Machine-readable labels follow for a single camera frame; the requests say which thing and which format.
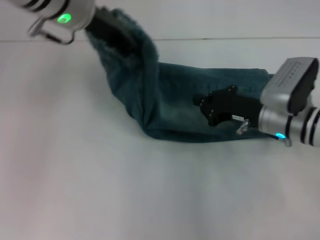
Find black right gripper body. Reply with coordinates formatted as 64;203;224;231
199;84;264;127

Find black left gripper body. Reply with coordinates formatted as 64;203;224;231
84;6;137;57

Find blue denim shorts with print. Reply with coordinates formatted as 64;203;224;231
84;7;275;145

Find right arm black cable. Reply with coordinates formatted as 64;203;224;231
235;119;294;148

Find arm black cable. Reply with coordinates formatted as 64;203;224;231
26;17;76;46
235;119;294;148

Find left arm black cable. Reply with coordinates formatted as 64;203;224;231
26;17;76;46

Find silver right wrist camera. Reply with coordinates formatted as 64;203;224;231
259;57;320;116

